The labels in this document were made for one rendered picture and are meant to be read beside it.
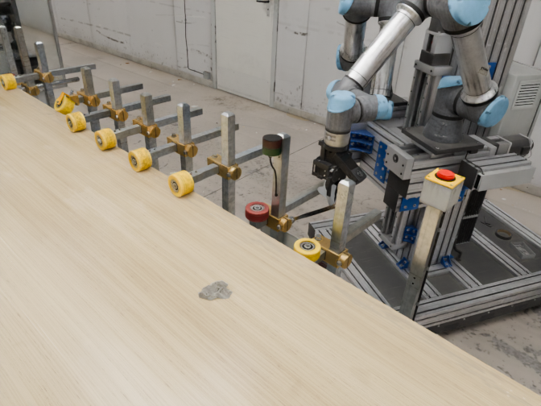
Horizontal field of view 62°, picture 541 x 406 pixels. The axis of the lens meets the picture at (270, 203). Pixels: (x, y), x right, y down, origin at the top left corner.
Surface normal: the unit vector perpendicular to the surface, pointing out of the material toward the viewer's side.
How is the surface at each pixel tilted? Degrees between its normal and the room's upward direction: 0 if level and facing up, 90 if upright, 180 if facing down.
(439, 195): 90
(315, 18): 90
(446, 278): 0
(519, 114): 90
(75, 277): 0
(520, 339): 0
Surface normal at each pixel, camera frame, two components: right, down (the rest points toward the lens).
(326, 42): -0.65, 0.37
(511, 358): 0.04, -0.85
